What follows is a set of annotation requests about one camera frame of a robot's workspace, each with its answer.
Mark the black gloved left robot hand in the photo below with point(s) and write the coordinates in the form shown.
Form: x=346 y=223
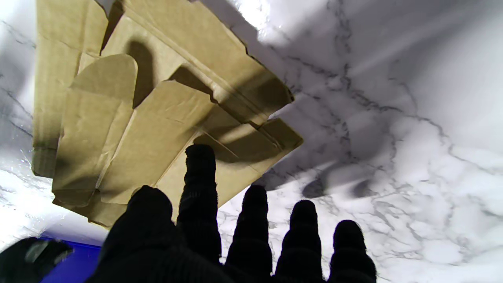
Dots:
x=157 y=243

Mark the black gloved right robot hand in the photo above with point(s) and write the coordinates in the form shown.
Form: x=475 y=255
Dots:
x=23 y=261

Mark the brown cardboard box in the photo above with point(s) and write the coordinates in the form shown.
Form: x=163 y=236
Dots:
x=157 y=129

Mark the blue recycling bin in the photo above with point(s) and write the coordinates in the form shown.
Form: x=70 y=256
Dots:
x=74 y=263

